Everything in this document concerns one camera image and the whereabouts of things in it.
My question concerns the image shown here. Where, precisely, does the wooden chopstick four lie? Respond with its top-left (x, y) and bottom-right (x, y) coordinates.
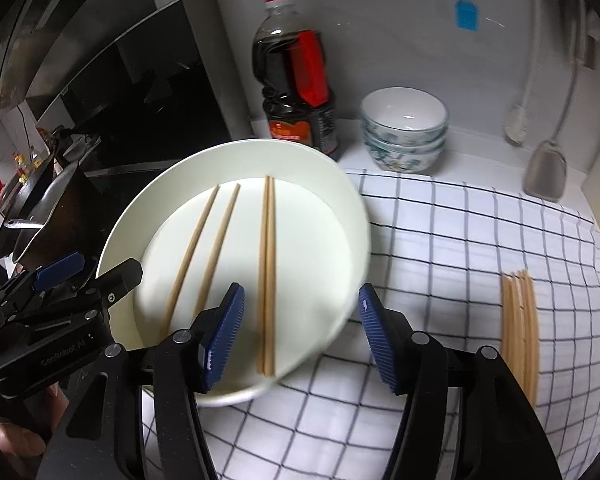
top-left (510, 274), bottom-right (526, 387)

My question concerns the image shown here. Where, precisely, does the wooden chopstick two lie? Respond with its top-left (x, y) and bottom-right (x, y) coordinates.
top-left (160, 184), bottom-right (220, 338)

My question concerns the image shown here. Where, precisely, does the dark saucepan with steel rim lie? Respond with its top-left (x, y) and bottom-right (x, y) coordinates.
top-left (4, 162), bottom-right (107, 271)

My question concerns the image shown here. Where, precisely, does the wooden chopstick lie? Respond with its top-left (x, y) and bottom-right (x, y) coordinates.
top-left (194, 183), bottom-right (240, 316)
top-left (263, 177), bottom-right (276, 377)

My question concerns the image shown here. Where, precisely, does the wooden chopstick three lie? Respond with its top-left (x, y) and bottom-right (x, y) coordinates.
top-left (501, 274), bottom-right (515, 363)

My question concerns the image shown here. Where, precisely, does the dark soy sauce bottle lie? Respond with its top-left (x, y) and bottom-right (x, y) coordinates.
top-left (251, 0), bottom-right (338, 155)

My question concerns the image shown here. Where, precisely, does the large cream round bowl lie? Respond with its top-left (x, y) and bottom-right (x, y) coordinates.
top-left (98, 139), bottom-right (370, 408)

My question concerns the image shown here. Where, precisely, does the blue wall hook sticker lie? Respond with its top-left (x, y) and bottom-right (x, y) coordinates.
top-left (454, 0), bottom-right (479, 32)

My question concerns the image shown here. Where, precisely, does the patterned rice bowl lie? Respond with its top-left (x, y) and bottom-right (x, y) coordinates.
top-left (363, 130), bottom-right (446, 174)
top-left (360, 87), bottom-right (450, 146)

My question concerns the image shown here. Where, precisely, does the black range hood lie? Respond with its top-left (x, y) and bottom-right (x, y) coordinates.
top-left (0, 0), bottom-right (240, 167)

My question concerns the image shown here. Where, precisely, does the person's left hand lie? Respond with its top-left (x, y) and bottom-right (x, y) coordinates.
top-left (0, 382), bottom-right (69, 458)

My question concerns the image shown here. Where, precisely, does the white black checkered cloth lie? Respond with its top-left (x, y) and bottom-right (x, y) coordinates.
top-left (139, 168), bottom-right (600, 480)

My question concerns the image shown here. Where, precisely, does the top patterned rice bowl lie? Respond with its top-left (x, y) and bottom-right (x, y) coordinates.
top-left (360, 87), bottom-right (450, 146)

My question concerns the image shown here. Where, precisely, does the metal spatula hanging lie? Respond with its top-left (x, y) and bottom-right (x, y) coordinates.
top-left (522, 0), bottom-right (586, 203)

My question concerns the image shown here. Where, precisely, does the lower patterned rice bowl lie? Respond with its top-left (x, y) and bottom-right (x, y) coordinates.
top-left (363, 130), bottom-right (446, 174)

